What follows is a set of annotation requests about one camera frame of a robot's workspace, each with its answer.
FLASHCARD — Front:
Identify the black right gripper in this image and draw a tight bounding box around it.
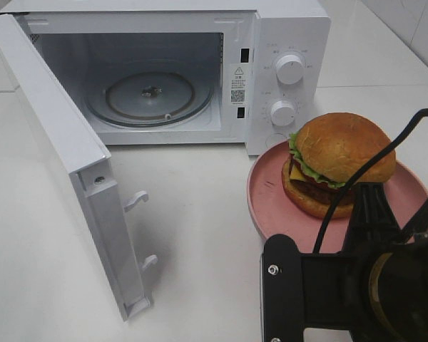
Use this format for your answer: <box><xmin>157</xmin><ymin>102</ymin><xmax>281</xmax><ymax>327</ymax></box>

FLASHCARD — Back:
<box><xmin>300</xmin><ymin>182</ymin><xmax>428</xmax><ymax>341</ymax></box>

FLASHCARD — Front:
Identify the pink round plate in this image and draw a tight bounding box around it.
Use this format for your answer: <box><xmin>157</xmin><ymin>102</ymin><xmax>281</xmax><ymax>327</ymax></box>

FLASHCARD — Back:
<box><xmin>247</xmin><ymin>141</ymin><xmax>428</xmax><ymax>253</ymax></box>

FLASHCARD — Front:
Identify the round white door button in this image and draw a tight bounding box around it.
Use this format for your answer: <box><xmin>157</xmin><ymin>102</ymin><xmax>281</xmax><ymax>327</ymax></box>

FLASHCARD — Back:
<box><xmin>265</xmin><ymin>133</ymin><xmax>288</xmax><ymax>148</ymax></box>

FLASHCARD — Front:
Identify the white microwave door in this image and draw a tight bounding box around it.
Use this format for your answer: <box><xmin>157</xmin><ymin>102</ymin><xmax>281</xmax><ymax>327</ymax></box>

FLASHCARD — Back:
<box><xmin>0</xmin><ymin>14</ymin><xmax>158</xmax><ymax>321</ymax></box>

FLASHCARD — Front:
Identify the lower white timer knob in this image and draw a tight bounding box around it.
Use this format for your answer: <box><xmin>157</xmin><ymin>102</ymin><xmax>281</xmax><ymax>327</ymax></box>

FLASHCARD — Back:
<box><xmin>270</xmin><ymin>100</ymin><xmax>296</xmax><ymax>127</ymax></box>

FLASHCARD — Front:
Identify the upper white power knob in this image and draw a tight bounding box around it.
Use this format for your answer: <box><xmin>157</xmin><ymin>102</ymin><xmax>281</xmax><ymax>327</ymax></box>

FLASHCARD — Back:
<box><xmin>275</xmin><ymin>52</ymin><xmax>305</xmax><ymax>85</ymax></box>

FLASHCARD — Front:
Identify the glass microwave turntable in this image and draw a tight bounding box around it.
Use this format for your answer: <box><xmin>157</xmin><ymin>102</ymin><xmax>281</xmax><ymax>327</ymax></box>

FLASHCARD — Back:
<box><xmin>86</xmin><ymin>71</ymin><xmax>213</xmax><ymax>128</ymax></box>

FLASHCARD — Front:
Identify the white microwave oven body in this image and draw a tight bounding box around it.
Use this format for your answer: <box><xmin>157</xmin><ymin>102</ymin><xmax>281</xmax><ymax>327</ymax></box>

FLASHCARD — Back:
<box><xmin>0</xmin><ymin>1</ymin><xmax>331</xmax><ymax>155</ymax></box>

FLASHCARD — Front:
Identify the black camera cable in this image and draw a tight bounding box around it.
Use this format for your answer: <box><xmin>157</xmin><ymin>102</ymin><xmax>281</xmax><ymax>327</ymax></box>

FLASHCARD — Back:
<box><xmin>312</xmin><ymin>108</ymin><xmax>428</xmax><ymax>254</ymax></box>

